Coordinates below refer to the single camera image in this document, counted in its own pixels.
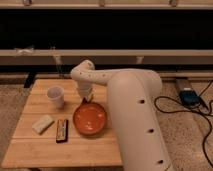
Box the orange bowl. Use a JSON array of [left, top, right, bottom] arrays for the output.
[[73, 103, 107, 136]]

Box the black cable on floor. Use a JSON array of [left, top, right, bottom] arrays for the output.
[[153, 79, 213, 168]]

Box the wooden table board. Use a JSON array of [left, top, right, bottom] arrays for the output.
[[2, 79, 122, 168]]

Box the dark brown chocolate bar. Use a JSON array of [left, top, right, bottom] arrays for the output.
[[56, 119, 69, 143]]

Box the red pepper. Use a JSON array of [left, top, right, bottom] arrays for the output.
[[82, 98, 92, 104]]

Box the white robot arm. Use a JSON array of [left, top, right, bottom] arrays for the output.
[[70, 60, 175, 171]]

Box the white sponge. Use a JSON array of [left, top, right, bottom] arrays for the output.
[[32, 115, 54, 134]]

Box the blue power adapter box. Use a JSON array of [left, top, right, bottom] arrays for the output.
[[179, 89, 200, 106]]

